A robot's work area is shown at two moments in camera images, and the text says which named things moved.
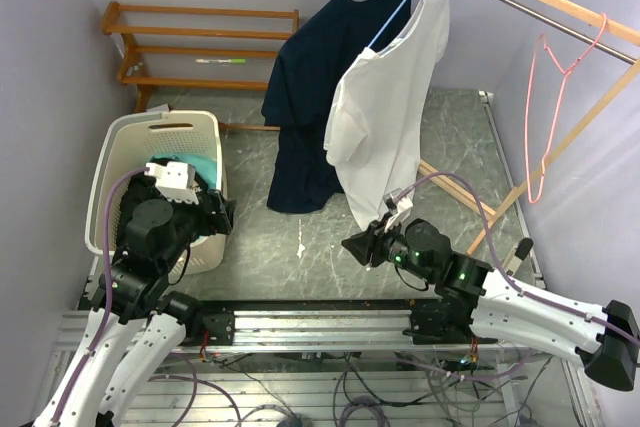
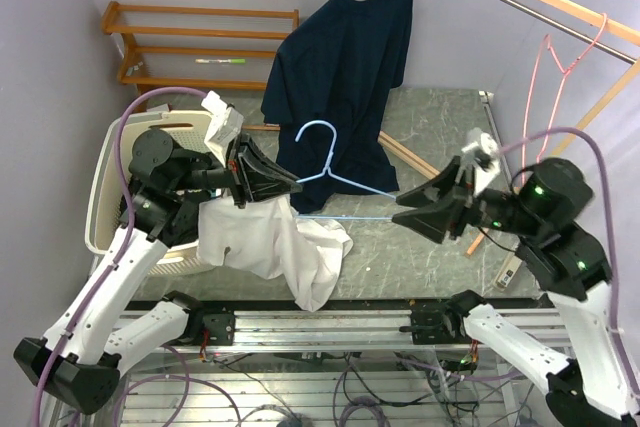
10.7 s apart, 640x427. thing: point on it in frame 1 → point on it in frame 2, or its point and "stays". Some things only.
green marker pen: [220, 61] stays
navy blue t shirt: [304, 83] stays
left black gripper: [218, 220] → [242, 154]
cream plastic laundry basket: [129, 142] stays
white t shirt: [376, 125] → [266, 236]
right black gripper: [368, 246] → [450, 215]
